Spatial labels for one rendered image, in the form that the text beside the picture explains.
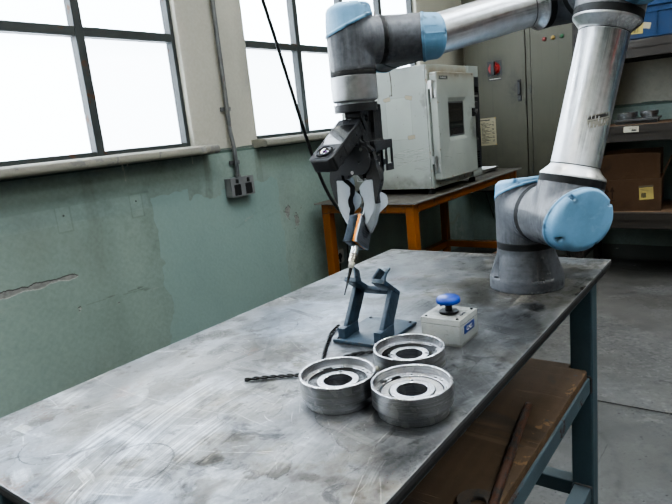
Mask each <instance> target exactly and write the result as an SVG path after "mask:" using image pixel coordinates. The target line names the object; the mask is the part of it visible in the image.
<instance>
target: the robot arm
mask: <svg viewBox="0 0 672 504"><path fill-rule="evenodd" d="M652 1H654V0H477V1H474V2H470V3H467V4H463V5H460V6H457V7H453V8H450V9H447V10H443V11H440V12H423V11H420V13H405V14H390V15H372V14H373V12H372V11H371V6H370V4H369V3H368V2H366V1H358V0H354V1H344V2H339V3H336V4H333V5H331V6H330V7H329V8H328V9H327V10H326V13H325V20H326V21H325V26H326V36H325V39H327V49H328V59H329V69H330V78H331V90H332V100H333V103H334V104H337V106H334V111H335V114H343V113H345V119H346V120H339V121H338V122H337V124H336V125H335V126H334V128H333V129H332V130H331V131H330V133H329V134H328V135H327V137H326V138H325V139H324V141H323V142H322V143H321V145H320V146H319V147H318V149H317V150H316V151H315V152H314V154H313V155H312V156H311V158H310V159H309V160H310V162H311V164H312V166H313V168H314V170H315V172H330V185H331V189H332V192H333V195H334V198H335V201H336V203H337V204H338V206H339V209H340V212H341V214H342V216H343V218H344V220H345V222H346V223H347V224H348V220H349V216H350V215H354V212H355V211H356V210H357V209H358V208H359V207H360V204H361V196H362V198H363V200H364V207H363V211H364V213H365V222H364V224H365V226H366V228H367V230H368V232H369V233H373V231H374V229H375V227H376V225H377V222H378V217H379V213H380V212H381V211H382V210H383V209H384V208H385V207H386V206H387V204H388V198H387V195H386V194H385V193H383V192H381V189H382V186H383V181H384V174H383V173H384V165H385V164H386V170H392V169H394V161H393V148H392V139H383V132H382V120H381V107H380V104H377V102H375V100H376V99H378V89H377V76H376V72H377V73H387V72H390V71H392V70H393V69H396V68H399V67H402V66H406V65H409V64H412V63H415V62H418V61H423V62H426V61H427V60H434V59H438V58H440V57H441V56H442V55H443V54H444V53H447V52H451V51H454V50H457V49H461V48H464V47H467V46H470V45H474V44H477V43H480V42H484V41H487V40H490V39H494V38H497V37H500V36H503V35H507V34H510V33H513V32H517V31H520V30H523V29H527V28H530V27H531V28H532V29H534V30H542V29H545V28H548V27H552V26H557V25H563V24H569V23H574V24H575V25H576V27H577V28H578V36H577V41H576V45H575V50H574V55H573V59H572V64H571V69H570V73H569V78H568V83H567V87H566V92H565V97H564V101H563V106H562V111H561V115H560V120H559V125H558V129H557V134H556V139H555V143H554V148H553V153H552V158H551V162H550V164H549V165H548V166H546V167H545V168H543V169H542V170H541V171H540V173H539V175H538V176H530V177H523V178H515V179H508V180H501V181H499V182H497V183H496V185H495V196H494V201H495V214H496V237H497V253H496V256H495V260H494V263H493V267H492V270H491V274H490V286H491V288H492V289H494V290H496V291H499V292H503V293H508V294H518V295H534V294H544V293H550V292H554V291H557V290H560V289H562V288H563V287H564V286H565V274H564V271H563V269H562V266H561V263H560V260H559V258H558V255H557V252H556V250H555V249H557V250H562V251H571V252H579V251H584V250H587V249H589V248H591V247H593V246H594V245H595V244H597V243H599V242H600V241H601V240H602V239H603V238H604V237H605V235H606V234H607V232H608V231H609V229H610V226H611V224H612V220H613V207H612V205H611V204H610V199H609V198H608V196H607V195H606V194H605V193H604V192H605V188H606V183H607V180H606V179H605V177H604V176H603V175H602V173H601V171H600V169H601V164H602V160H603V155H604V151H605V146H606V142H607V138H608V133H609V129H610V124H611V120H612V115H613V111H614V107H615V102H616V98H617V93H618V89H619V84H620V80H621V76H622V71H623V67H624V62H625V58H626V53H627V49H628V45H629V40H630V36H631V33H632V32H633V31H635V30H636V29H637V28H639V27H640V26H641V25H642V24H643V22H644V17H645V13H646V9H647V4H648V3H650V2H652ZM389 147H390V155H391V163H388V155H387V148H389ZM384 149H385V159H384V158H383V150H384ZM353 175H358V176H359V177H360V179H365V178H366V180H365V181H364V182H363V183H362V184H361V186H360V187H359V189H360V194H361V195H360V194H359V193H357V192H356V191H355V182H354V179H353V178H352V176H353Z"/></svg>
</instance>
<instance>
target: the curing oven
mask: <svg viewBox="0 0 672 504"><path fill-rule="evenodd" d="M376 76H377V89H378V99H376V100H375V102H377V104H380V107H381V120H382V132H383V139H392V148H393V161H394V169H392V170H386V164H385V165H384V173H383V174H384V181H383V186H382V189H381V190H400V189H428V194H435V193H436V192H435V188H438V187H441V186H444V185H448V184H451V183H454V182H457V181H460V180H464V179H467V178H469V181H475V176H478V175H481V174H482V151H481V130H480V109H479V88H478V69H477V66H457V65H439V64H424V65H416V66H409V67H403V68H397V69H393V70H392V71H390V72H387V73H377V72H376ZM352 178H353V179H354V182H355V191H356V190H357V193H359V194H360V189H359V187H360V186H361V184H362V183H363V182H364V181H365V180H366V178H365V179H360V177H359V176H358V175H353V176H352ZM360 195H361V194H360Z"/></svg>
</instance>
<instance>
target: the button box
mask: <svg viewBox="0 0 672 504"><path fill-rule="evenodd" d="M421 329H422V334H427V335H432V336H435V337H438V338H439V339H441V340H442V341H443V342H444V344H445V345H446V346H452V347H459V348H461V347H463V346H464V345H465V344H466V343H467V342H469V341H470V340H471V339H472V338H473V337H474V336H476V335H477V334H478V320H477V308H469V307H460V306H452V311H445V306H443V305H438V306H436V307H435V308H433V309H432V310H430V311H429V312H427V313H425V314H424V315H422V316H421Z"/></svg>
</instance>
